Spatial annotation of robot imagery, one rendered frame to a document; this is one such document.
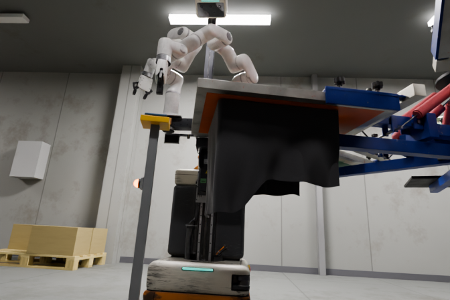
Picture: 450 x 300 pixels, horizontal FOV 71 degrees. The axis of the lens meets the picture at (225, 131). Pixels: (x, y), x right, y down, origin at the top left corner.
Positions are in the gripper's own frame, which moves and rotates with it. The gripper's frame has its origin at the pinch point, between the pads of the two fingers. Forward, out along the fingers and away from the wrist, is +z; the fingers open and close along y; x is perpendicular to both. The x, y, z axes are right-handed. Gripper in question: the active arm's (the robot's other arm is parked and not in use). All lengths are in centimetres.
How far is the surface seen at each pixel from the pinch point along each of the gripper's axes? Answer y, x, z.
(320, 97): 41, 64, 15
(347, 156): -39, 118, 15
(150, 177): 2.0, 0.8, 43.3
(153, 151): 2.0, 0.6, 31.4
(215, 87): 41.2, 23.8, 15.1
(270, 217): -308, 144, 41
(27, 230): -299, -172, 73
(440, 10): 67, 95, -9
